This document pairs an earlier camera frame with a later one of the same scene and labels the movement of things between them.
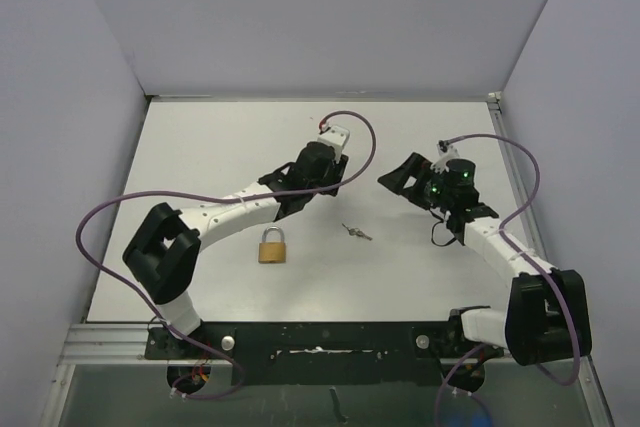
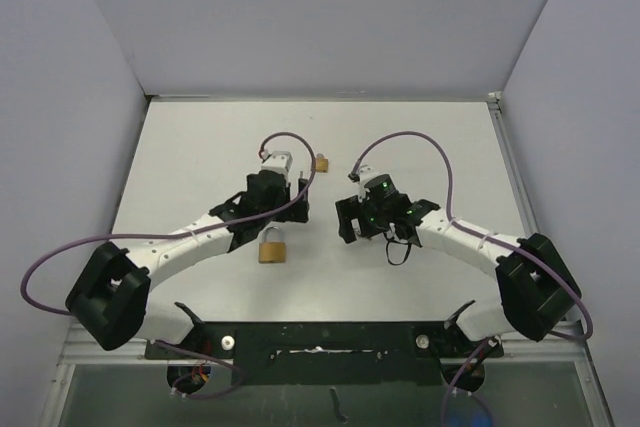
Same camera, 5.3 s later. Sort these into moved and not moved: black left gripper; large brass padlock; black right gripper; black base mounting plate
Moved: black right gripper; black left gripper
Not moved: large brass padlock; black base mounting plate
